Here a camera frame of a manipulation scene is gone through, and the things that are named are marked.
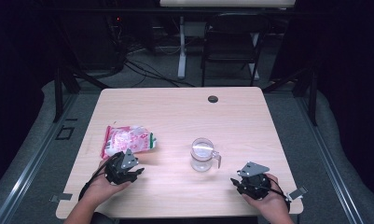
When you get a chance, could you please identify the black metal stand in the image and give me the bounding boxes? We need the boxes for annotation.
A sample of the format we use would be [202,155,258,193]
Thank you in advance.
[52,62,111,123]
[262,64,319,127]

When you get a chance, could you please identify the grey tape tab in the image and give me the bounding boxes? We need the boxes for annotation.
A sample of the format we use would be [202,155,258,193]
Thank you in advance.
[49,192,74,203]
[286,186,309,201]

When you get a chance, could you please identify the white desk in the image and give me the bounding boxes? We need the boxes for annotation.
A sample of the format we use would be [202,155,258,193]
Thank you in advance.
[159,0,297,81]

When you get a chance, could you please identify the person's right hand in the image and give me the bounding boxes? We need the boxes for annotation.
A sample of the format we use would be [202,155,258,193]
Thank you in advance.
[242,173,291,218]

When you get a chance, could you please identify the hand-held gripper black cable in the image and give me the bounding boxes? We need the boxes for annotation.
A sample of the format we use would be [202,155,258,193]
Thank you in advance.
[77,151,123,202]
[268,176,292,213]

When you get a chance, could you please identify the clear glass jar with handle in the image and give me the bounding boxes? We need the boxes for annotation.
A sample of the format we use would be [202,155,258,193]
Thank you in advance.
[189,137,222,173]

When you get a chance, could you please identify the black folding chair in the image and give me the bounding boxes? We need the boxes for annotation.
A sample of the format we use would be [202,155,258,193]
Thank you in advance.
[201,12,271,88]

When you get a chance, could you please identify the person's left hand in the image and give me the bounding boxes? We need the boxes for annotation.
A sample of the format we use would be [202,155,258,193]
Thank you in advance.
[81,160,132,206]

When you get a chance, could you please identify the black floor cables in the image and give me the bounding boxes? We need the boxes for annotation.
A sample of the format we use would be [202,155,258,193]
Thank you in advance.
[120,57,196,89]

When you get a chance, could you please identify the aluminium floor rail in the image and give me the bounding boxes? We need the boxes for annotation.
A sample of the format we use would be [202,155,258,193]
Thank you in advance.
[298,94,365,224]
[0,92,78,224]

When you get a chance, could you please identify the left hand-held gripper black cable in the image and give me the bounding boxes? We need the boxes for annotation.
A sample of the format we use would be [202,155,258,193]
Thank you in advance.
[77,151,123,202]

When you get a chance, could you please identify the grey box under desk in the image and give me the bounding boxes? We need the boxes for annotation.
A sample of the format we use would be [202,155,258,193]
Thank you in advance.
[184,21,207,38]

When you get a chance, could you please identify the dark computer cabinet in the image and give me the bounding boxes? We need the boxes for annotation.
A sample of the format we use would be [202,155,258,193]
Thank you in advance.
[66,12,124,71]

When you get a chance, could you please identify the right hand-held gripper black cable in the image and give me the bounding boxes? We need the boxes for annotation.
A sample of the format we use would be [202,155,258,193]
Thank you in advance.
[268,176,292,213]

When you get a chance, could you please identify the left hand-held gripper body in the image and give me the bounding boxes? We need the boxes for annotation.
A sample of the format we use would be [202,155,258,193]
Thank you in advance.
[104,148,139,186]

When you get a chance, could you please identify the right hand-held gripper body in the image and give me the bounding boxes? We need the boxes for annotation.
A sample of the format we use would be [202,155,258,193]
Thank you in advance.
[237,161,271,201]

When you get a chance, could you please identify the pink white plastic bag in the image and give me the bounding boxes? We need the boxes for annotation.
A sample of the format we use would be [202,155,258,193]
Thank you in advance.
[100,124,158,161]

